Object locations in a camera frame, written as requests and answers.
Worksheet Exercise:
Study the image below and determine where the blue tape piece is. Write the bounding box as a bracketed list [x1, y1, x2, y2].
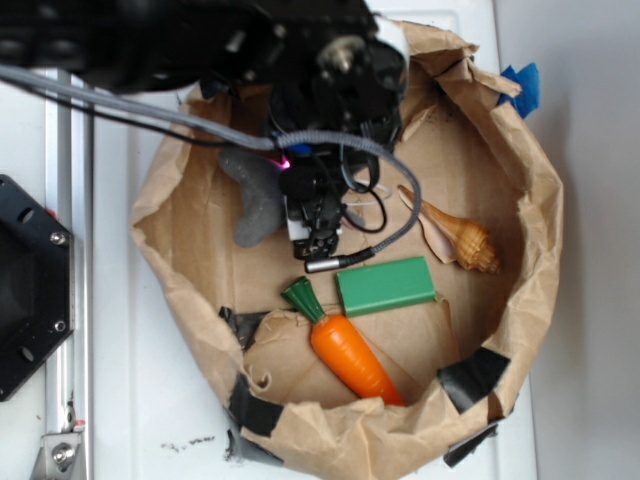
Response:
[497, 62, 540, 119]

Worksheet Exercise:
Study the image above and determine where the aluminum rail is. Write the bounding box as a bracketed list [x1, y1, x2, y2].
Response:
[32, 95, 94, 479]

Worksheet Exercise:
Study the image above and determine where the metal corner bracket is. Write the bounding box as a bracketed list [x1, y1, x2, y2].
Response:
[29, 432, 88, 480]

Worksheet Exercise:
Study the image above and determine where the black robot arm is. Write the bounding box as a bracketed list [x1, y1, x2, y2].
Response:
[1, 1, 409, 272]

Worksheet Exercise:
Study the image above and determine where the tan spiral seashell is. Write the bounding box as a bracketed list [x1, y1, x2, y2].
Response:
[418, 200, 501, 274]

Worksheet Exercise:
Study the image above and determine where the brown paper bag bowl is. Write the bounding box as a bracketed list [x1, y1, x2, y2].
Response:
[131, 22, 563, 479]

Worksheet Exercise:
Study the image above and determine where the orange toy carrot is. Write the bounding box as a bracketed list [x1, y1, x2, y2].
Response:
[281, 277, 405, 406]

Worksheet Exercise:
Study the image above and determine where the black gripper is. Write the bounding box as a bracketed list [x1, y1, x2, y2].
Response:
[270, 37, 408, 260]

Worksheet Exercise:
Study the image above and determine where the gray braided cable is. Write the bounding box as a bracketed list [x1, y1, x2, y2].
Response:
[0, 63, 425, 274]

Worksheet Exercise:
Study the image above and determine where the white rubber band loop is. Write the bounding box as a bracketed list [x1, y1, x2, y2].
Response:
[343, 179, 392, 207]

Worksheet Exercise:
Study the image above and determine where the green rectangular block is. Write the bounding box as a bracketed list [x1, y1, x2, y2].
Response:
[336, 257, 436, 317]

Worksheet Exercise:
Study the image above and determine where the gray plush animal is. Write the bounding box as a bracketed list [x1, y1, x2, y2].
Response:
[219, 148, 285, 248]

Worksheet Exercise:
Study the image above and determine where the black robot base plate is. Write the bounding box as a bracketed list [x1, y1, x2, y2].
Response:
[1, 175, 73, 402]

